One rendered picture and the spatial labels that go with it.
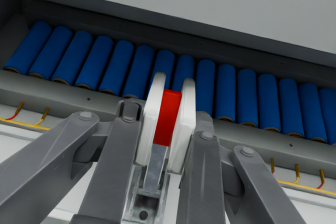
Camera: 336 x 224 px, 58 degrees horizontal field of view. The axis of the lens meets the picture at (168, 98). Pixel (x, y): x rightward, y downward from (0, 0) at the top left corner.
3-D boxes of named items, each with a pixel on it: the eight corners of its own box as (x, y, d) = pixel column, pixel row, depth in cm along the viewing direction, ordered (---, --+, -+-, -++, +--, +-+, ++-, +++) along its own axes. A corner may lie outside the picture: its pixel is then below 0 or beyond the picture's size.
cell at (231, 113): (232, 78, 31) (231, 131, 27) (214, 74, 31) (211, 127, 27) (238, 66, 29) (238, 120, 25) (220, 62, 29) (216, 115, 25)
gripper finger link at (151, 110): (146, 168, 15) (131, 165, 15) (157, 111, 22) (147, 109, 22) (158, 115, 14) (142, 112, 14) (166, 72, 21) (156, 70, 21)
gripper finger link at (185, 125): (180, 120, 14) (196, 124, 14) (184, 76, 21) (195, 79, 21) (166, 173, 15) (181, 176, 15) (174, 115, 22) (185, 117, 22)
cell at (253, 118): (251, 83, 31) (253, 136, 27) (234, 79, 31) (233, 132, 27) (258, 70, 29) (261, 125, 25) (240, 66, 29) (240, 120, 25)
